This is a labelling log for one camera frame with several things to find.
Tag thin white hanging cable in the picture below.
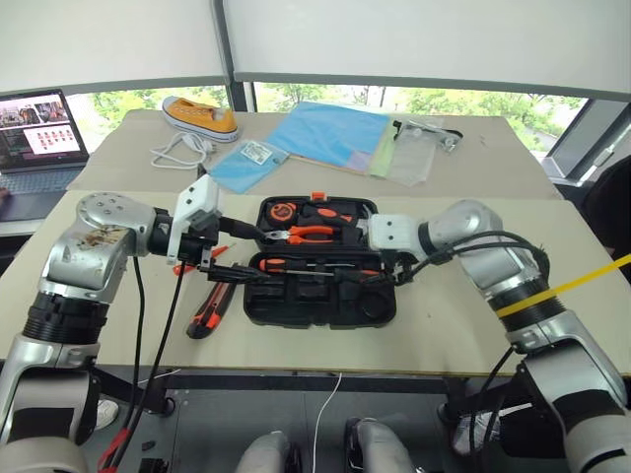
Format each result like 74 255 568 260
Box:
312 372 344 473

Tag black plastic tool case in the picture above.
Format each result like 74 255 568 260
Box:
242 191 398 331

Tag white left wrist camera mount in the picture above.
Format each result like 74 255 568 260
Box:
166 175 224 265

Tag orange black tape measure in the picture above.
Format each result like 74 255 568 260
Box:
267 201 298 224

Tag small orange screwdriver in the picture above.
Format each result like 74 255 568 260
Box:
173 243 230 279

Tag green translucent pouch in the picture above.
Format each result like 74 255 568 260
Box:
367 128 396 179

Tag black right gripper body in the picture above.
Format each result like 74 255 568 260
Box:
380 247 421 288

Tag grey rounded robot foot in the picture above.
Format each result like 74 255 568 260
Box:
235 430 303 473
343 417 416 473

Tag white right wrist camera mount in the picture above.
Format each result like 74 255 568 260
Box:
368 213 421 253

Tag small blue labelled pouch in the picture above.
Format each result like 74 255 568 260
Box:
205 139 291 195

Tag yellow tape strip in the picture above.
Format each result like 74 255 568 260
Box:
494 252 631 319

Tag white coiled cable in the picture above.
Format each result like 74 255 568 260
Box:
149 131 219 171

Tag short orange black screwdriver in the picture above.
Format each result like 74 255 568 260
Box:
303 205 354 226

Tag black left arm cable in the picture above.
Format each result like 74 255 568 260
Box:
97 255 189 473

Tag long orange black screwdriver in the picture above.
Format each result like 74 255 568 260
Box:
257 256 357 273

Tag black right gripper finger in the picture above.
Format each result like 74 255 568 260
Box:
344 269 395 288

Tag grey open laptop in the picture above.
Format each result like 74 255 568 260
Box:
0 88 91 224

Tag orange handled pliers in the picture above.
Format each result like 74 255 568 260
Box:
260 224 337 246

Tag clear packet with metal clip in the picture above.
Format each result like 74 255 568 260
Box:
392 116 465 155

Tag seated person in black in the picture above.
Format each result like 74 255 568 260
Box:
585 156 631 286

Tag white grey bystander sneaker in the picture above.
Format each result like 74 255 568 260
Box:
450 412 495 457

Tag large blue zip pouch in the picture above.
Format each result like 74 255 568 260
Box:
265 101 391 174

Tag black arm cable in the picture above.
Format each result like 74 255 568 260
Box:
97 255 189 473
393 230 551 290

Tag yellow canvas sneaker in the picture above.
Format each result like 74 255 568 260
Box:
162 96 240 145

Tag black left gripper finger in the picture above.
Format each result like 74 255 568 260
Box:
217 215 270 243
199 261 273 286

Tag purple translucent pouch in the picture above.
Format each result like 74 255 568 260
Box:
346 150 372 174

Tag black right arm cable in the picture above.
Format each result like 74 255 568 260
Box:
393 230 551 290

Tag black orange utility knife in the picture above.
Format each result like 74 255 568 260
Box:
185 279 238 341

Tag white roller blind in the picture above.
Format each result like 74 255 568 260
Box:
221 0 631 102
0 0 232 96

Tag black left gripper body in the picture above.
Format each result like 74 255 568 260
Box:
175 209 223 272

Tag clear plastic bag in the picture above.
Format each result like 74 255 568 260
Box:
387 120 440 188

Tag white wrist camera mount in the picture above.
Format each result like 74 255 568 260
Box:
166 175 224 265
368 213 421 253

